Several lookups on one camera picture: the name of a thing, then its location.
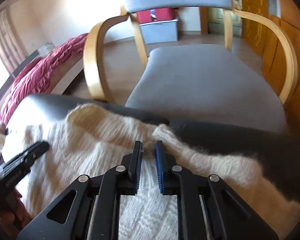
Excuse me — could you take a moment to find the white knit sweater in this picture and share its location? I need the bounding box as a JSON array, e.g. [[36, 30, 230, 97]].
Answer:
[[1, 104, 300, 240]]

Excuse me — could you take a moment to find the person's left hand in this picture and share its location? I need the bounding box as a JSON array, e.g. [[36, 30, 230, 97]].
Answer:
[[0, 197, 30, 230]]

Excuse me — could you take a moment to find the grey cushioned wooden armchair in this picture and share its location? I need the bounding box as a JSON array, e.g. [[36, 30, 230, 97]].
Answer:
[[83, 0, 298, 133]]

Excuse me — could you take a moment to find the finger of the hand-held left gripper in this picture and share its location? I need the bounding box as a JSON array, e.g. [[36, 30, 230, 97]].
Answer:
[[4, 141, 50, 175]]

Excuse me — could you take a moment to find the carved wooden door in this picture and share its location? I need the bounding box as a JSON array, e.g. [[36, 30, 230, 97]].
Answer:
[[239, 0, 269, 56]]

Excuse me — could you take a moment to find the patterned box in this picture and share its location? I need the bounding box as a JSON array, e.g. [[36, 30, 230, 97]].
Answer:
[[39, 41, 56, 56]]

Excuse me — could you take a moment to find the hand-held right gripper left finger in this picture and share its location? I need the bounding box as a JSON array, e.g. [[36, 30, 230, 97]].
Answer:
[[17, 140, 143, 240]]

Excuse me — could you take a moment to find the grey plastic storage bin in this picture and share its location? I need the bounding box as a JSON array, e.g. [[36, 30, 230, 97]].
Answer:
[[139, 19, 178, 44]]

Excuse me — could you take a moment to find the white framed bed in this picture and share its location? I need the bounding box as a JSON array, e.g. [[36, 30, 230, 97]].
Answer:
[[0, 33, 90, 130]]

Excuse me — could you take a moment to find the beige patterned curtain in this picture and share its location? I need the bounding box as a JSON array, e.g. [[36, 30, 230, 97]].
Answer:
[[0, 10, 25, 76]]

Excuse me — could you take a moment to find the wooden wardrobe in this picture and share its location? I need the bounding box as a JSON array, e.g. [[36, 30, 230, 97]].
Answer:
[[262, 0, 300, 130]]

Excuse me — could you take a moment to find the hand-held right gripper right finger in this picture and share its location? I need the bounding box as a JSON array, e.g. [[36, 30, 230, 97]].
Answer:
[[154, 140, 279, 240]]

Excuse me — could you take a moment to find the red bag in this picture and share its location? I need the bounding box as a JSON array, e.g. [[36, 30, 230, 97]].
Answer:
[[136, 8, 178, 25]]

